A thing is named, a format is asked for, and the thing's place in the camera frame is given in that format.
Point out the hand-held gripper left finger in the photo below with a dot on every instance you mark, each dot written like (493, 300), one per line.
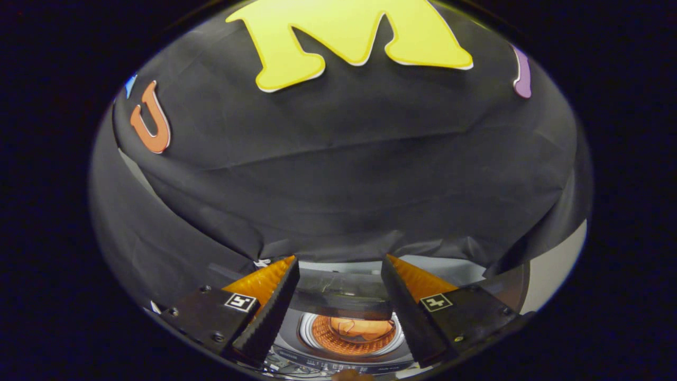
(267, 317)

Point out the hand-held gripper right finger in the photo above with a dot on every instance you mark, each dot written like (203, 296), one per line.
(412, 317)

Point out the grey cabinet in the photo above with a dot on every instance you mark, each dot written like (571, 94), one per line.
(555, 264)

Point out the grey washing machine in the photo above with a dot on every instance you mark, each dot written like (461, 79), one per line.
(296, 344)

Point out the orange polo shirt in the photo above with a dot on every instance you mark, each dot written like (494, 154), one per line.
(365, 327)

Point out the black backdrop cloth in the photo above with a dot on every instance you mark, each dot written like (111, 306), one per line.
(344, 174)

